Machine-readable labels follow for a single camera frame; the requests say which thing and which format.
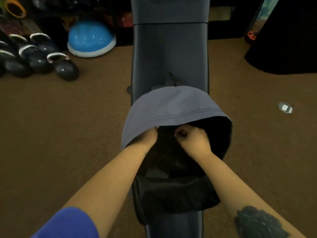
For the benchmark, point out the person's right forearm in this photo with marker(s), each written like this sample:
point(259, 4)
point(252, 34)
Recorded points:
point(230, 185)

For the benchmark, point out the small silver oval object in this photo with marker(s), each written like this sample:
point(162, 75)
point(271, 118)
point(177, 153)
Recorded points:
point(285, 107)

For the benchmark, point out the row of black kettlebells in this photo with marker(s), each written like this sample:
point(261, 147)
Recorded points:
point(37, 60)

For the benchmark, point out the person's left fingers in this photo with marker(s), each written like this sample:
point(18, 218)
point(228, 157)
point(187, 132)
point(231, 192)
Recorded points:
point(154, 135)

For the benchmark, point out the orange and black object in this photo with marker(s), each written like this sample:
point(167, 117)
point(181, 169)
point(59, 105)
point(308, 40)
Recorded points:
point(251, 35)

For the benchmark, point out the red box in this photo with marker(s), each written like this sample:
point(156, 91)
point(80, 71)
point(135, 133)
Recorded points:
point(126, 23)

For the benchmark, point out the dark blue padded workout bench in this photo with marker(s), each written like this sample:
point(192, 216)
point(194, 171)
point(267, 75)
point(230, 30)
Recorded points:
point(169, 49)

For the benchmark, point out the grey shirt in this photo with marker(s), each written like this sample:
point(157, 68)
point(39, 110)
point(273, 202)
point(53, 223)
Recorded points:
point(173, 104)

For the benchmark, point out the person's right fingers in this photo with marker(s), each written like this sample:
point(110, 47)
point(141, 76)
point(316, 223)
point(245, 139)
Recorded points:
point(188, 132)

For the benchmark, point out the person's blue sleeve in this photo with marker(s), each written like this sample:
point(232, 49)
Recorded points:
point(68, 224)

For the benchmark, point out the black draped cloth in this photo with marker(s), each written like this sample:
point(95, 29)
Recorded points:
point(287, 37)

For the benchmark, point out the black garment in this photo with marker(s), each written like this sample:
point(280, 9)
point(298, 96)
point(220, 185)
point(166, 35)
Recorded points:
point(173, 193)

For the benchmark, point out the person's left hand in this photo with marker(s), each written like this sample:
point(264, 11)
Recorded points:
point(146, 142)

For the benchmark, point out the person's left forearm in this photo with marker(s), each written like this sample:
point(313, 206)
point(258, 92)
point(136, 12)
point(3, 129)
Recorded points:
point(111, 180)

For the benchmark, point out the blue half balance ball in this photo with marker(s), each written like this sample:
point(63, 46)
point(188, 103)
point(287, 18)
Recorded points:
point(90, 38)

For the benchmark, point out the person's right hand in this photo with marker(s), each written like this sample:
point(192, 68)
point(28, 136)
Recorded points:
point(195, 143)

